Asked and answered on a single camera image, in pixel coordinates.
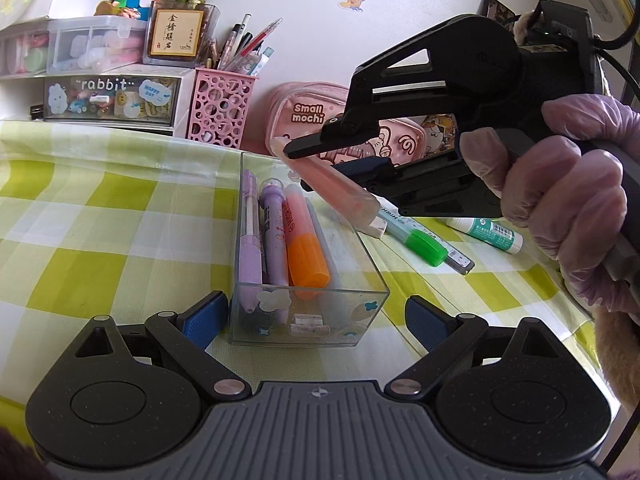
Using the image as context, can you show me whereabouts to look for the pale pink highlighter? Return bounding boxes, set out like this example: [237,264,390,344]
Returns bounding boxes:
[270,135,382,228]

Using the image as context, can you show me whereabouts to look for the clear plastic organizer box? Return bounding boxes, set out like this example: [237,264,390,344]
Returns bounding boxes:
[227,151,391,350]

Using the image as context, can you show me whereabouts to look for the bunch of pens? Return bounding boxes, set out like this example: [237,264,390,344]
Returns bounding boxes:
[207,14,283,77]

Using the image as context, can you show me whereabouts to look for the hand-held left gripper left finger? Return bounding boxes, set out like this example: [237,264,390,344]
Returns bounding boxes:
[75,290,252,401]

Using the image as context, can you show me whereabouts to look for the clear drawer unit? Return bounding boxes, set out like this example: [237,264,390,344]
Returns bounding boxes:
[0,16,151,78]

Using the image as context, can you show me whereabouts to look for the person's right hand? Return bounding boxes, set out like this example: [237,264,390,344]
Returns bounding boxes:
[460,97,640,321]

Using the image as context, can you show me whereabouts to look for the person's right forearm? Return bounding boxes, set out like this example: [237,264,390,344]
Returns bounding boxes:
[592,310,640,413]

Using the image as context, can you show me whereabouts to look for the pink cartoon pencil case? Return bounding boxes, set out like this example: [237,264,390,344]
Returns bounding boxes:
[262,81,426,171]

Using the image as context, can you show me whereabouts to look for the pink boxed book set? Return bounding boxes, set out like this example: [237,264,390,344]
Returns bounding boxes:
[420,112,458,153]

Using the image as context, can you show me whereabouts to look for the green cap highlighter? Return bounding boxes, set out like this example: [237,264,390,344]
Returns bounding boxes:
[376,199,447,267]

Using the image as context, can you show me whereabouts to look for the small brown toy figures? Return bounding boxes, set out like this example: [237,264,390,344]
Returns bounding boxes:
[94,0,141,20]

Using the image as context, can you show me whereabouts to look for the thick purple pen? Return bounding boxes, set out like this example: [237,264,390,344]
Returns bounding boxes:
[260,178,292,313]

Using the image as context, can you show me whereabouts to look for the pink orange highlighter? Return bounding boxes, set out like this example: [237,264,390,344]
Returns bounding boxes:
[282,184,332,291]

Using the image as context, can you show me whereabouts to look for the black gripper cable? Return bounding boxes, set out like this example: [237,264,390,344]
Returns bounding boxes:
[537,0,640,51]

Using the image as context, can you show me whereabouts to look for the white drawer organizer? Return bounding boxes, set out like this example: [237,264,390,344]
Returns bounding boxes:
[0,62,196,138]

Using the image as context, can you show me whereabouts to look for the glass vase with label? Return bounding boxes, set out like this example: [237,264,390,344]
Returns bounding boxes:
[144,2,221,67]

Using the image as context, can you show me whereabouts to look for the green white glue stick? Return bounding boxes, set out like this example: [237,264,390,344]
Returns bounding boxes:
[445,216,524,256]

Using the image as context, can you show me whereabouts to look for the pink perforated pen holder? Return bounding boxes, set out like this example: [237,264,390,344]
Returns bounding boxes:
[187,66,258,150]

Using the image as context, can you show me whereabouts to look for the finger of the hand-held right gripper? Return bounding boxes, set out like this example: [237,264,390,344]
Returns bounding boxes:
[302,156,396,195]
[284,114,381,160]

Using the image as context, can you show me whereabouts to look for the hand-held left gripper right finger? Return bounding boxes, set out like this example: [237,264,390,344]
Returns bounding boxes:
[384,295,562,396]

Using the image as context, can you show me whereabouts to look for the green checkered tablecloth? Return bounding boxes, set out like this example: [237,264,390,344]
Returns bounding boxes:
[0,120,616,436]

